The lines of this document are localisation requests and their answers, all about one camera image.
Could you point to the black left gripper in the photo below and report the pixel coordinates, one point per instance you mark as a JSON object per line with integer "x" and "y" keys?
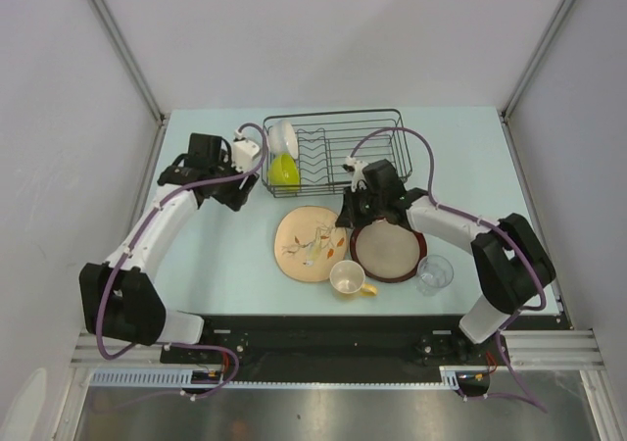
{"x": 237, "y": 197}

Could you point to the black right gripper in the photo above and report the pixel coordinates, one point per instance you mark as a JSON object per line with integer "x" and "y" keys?
{"x": 347, "y": 218}

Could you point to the beige bird pattern plate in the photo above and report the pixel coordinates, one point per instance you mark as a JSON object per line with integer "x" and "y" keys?
{"x": 308, "y": 244}

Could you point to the red rimmed round plate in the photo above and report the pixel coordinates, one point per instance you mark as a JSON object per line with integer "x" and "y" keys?
{"x": 387, "y": 252}

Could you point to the white bowl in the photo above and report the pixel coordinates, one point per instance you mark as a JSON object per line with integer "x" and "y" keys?
{"x": 282, "y": 139}

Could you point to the yellow green bowl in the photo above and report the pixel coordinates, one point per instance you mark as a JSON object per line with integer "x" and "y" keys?
{"x": 283, "y": 172}

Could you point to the dark wire dish rack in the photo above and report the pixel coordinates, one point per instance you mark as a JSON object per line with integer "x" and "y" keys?
{"x": 325, "y": 139}

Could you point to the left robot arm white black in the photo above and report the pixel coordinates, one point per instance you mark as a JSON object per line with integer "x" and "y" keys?
{"x": 119, "y": 297}

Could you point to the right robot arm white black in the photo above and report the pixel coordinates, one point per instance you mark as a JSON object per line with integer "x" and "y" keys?
{"x": 512, "y": 265}

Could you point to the clear plastic cup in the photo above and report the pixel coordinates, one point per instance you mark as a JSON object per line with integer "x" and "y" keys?
{"x": 434, "y": 273}

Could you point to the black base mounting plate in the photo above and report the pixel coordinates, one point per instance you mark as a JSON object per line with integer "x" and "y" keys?
{"x": 428, "y": 341}

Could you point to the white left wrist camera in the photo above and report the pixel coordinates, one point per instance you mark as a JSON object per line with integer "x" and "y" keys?
{"x": 244, "y": 152}

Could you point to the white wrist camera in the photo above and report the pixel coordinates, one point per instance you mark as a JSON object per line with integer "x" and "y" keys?
{"x": 244, "y": 152}
{"x": 355, "y": 167}

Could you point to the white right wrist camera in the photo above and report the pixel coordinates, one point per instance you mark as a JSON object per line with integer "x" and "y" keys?
{"x": 355, "y": 167}

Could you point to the beige mug yellow handle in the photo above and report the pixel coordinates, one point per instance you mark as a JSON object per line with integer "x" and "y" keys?
{"x": 348, "y": 281}

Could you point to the white slotted cable duct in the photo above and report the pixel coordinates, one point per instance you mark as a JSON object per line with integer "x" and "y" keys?
{"x": 279, "y": 374}

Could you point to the left aluminium frame post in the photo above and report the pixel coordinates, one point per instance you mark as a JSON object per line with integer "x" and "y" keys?
{"x": 106, "y": 18}

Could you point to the aluminium frame post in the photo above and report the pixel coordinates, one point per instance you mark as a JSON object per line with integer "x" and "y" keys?
{"x": 106, "y": 18}
{"x": 547, "y": 39}

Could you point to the aluminium front rail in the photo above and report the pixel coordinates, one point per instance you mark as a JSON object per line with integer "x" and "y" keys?
{"x": 527, "y": 350}

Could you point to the right aluminium frame post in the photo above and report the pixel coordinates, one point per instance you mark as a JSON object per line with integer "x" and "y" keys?
{"x": 547, "y": 39}

